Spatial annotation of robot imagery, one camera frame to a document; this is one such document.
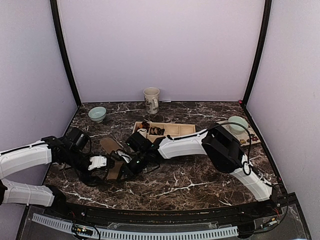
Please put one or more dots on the teal striped ceramic bowl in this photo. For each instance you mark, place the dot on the teal striped ceramic bowl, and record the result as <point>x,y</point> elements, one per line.
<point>97,114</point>

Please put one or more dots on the floral square plate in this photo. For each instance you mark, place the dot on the floral square plate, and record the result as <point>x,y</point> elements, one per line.
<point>244,138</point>

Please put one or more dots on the pale green bowl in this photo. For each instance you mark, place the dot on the pale green bowl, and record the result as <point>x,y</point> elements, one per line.
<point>237,125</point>

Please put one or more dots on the beige ribbed sock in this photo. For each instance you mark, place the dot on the beige ribbed sock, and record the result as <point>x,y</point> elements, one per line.
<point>115,163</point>

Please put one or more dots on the green circuit board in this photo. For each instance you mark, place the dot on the green circuit board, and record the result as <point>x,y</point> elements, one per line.
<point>81,230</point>

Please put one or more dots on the black front table rail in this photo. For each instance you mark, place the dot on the black front table rail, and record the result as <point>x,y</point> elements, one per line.
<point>238,214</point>

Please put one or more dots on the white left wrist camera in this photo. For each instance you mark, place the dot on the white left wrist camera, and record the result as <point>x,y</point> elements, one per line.
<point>97,162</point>

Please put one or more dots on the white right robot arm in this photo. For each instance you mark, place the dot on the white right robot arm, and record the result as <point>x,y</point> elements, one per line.
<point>221,147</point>

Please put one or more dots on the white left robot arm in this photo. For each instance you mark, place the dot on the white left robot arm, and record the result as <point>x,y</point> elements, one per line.
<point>22,158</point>

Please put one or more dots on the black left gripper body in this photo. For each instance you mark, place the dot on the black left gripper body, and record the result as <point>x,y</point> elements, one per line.
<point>74,159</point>

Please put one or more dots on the white slotted cable duct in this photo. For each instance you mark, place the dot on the white slotted cable duct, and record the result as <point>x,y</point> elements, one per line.
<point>121,231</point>

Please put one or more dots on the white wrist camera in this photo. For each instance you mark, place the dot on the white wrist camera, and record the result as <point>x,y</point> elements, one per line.
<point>120,155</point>
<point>97,162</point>

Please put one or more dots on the black corner post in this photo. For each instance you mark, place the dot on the black corner post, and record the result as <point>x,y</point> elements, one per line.
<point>258,53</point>
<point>63,51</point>

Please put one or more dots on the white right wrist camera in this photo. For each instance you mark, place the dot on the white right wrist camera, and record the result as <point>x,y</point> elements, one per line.
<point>120,155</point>

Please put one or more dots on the rolled red argyle sock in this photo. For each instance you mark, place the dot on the rolled red argyle sock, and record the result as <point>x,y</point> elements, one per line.
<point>144,125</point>

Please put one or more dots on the coral pattern ceramic mug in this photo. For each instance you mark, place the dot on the coral pattern ceramic mug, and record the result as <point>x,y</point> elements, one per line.
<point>151,99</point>

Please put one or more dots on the rolled white ribbed sock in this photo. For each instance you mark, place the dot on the rolled white ribbed sock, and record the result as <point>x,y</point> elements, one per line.
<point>143,132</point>

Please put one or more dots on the black right corner post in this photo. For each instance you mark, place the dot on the black right corner post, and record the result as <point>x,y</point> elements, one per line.
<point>258,53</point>

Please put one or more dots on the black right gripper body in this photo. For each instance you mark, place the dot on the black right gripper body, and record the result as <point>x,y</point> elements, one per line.
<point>138,167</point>

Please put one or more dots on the black left corner post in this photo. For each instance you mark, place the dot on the black left corner post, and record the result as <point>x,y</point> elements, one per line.
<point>63,51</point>

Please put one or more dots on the wooden compartment tray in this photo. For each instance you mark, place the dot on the wooden compartment tray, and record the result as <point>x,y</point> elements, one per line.
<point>173,129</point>

